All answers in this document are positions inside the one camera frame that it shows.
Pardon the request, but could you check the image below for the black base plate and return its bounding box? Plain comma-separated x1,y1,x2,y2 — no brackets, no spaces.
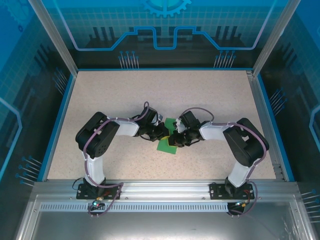
209,182,255,200
76,183,122,200

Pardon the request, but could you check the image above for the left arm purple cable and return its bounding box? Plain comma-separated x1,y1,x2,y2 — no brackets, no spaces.
83,101,151,218

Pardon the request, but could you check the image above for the blue printed rear panel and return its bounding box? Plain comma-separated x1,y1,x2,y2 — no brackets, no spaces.
39,0,288,70

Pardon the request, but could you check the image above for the right aluminium corner post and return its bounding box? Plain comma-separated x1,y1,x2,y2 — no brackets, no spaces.
252,0,302,77

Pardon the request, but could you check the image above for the green square paper sheet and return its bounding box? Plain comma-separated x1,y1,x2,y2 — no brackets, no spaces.
156,117,179,155

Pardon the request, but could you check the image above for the slotted grey cable duct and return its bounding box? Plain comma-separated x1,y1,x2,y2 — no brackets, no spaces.
39,202,230,211

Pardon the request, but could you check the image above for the thin black wire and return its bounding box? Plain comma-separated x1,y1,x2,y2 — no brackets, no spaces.
71,177,85,191

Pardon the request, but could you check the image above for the blue side panel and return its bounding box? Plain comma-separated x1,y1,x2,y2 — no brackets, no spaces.
257,0,320,240
0,0,76,240

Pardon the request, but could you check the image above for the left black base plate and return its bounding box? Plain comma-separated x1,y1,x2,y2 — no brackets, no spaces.
76,183,122,200

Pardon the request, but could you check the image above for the aluminium side rail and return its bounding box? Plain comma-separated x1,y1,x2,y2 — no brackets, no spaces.
246,70,286,180

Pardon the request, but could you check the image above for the metal tray surface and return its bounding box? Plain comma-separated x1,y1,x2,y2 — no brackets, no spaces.
14,194,313,240

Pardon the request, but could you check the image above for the lit cable connector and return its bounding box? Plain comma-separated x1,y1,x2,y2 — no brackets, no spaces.
91,196,105,209
234,199,251,209

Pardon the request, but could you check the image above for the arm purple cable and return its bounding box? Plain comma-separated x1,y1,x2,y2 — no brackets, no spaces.
177,107,266,216
83,101,151,218

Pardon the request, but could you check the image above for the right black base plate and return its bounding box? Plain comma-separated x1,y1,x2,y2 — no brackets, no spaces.
209,182,255,200

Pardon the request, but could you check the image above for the aluminium corner post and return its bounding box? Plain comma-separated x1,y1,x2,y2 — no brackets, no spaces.
27,0,79,76
252,0,302,77

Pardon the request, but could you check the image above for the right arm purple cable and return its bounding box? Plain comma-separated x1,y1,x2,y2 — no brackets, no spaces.
177,107,266,216

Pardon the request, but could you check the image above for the blue table border frame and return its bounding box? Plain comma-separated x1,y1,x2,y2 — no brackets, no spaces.
37,67,296,182

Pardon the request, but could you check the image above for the right blue side panel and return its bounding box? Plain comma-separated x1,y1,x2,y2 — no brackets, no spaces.
257,0,320,240

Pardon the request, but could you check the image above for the left blue side panel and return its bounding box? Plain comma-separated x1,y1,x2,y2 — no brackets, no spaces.
0,0,76,240

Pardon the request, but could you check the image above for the left aluminium corner post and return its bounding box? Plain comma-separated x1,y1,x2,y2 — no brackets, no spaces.
27,0,79,76

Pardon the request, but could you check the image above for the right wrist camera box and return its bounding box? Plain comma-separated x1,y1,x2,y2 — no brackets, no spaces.
174,117,185,133

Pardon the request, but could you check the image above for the aluminium mounting rail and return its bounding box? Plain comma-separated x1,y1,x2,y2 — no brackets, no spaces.
33,179,298,201

